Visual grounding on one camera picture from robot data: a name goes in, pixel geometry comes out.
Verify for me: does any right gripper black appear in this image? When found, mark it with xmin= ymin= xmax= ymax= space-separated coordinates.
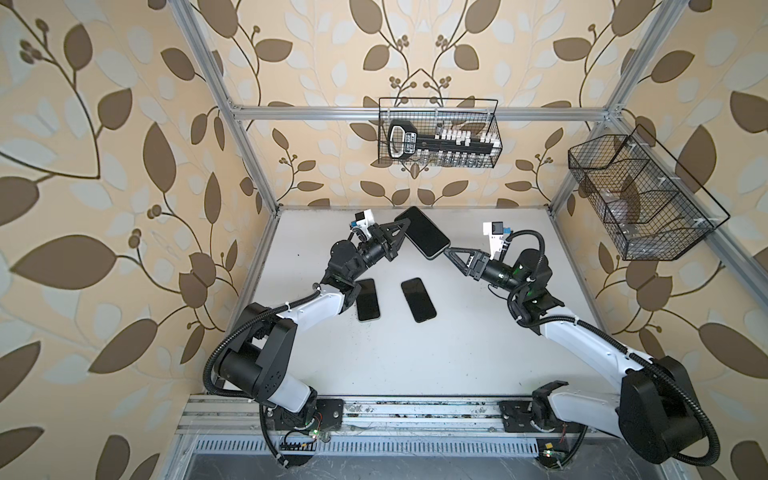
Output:
xmin=445 ymin=247 xmax=525 ymax=301

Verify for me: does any wire basket black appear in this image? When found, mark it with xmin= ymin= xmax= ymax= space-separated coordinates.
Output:
xmin=377 ymin=96 xmax=503 ymax=169
xmin=568 ymin=124 xmax=731 ymax=261

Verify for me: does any right wire basket black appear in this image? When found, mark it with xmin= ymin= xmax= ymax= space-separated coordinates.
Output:
xmin=568 ymin=124 xmax=731 ymax=261

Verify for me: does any phone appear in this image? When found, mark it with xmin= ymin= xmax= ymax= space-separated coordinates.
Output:
xmin=401 ymin=278 xmax=437 ymax=323
xmin=395 ymin=206 xmax=451 ymax=260
xmin=356 ymin=279 xmax=381 ymax=322

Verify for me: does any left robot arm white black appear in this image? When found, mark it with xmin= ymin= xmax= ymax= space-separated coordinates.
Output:
xmin=202 ymin=211 xmax=410 ymax=422

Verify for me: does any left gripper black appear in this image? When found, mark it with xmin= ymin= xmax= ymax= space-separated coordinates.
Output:
xmin=346 ymin=217 xmax=408 ymax=285

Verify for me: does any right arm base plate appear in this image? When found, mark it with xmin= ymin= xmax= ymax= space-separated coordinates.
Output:
xmin=498 ymin=398 xmax=582 ymax=436

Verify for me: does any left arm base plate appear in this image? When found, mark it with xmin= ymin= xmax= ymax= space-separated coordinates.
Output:
xmin=266 ymin=398 xmax=345 ymax=432

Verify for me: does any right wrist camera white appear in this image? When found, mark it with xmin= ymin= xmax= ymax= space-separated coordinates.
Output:
xmin=483 ymin=221 xmax=511 ymax=260

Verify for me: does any back wire basket black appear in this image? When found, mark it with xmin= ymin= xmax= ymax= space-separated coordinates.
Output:
xmin=377 ymin=96 xmax=503 ymax=169

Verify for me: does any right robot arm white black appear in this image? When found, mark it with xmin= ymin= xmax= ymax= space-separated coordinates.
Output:
xmin=444 ymin=231 xmax=722 ymax=467

